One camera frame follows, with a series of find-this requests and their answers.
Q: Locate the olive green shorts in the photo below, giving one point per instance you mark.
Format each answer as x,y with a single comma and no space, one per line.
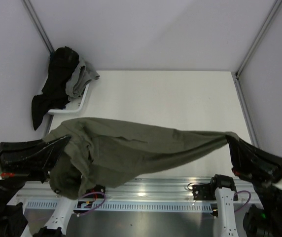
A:
110,152

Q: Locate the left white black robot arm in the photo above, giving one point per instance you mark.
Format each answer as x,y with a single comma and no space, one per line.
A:
26,218

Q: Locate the grey shorts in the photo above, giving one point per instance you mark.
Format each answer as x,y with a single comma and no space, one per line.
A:
83,74

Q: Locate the black shorts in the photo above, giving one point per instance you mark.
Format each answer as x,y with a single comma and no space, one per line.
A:
61,67

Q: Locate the white plastic basket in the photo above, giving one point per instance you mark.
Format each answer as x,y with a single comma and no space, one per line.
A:
73,106

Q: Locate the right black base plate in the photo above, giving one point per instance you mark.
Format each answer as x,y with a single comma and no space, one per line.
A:
202,191

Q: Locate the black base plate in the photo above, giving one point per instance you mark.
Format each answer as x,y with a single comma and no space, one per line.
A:
97,190
202,191

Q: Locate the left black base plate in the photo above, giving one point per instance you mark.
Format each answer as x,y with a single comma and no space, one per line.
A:
97,190

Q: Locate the aluminium mounting rail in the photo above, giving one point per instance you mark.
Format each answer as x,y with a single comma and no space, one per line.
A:
139,189

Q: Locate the right aluminium frame post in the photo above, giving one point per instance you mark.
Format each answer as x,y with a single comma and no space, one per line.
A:
277,5

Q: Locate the aluminium frame post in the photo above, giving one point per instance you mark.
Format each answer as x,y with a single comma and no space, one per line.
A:
277,5
38,24

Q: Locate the white slotted cable duct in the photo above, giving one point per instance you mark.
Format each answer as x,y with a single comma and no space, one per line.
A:
144,206

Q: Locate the left aluminium frame post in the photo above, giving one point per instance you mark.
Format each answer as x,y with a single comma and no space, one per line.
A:
38,24

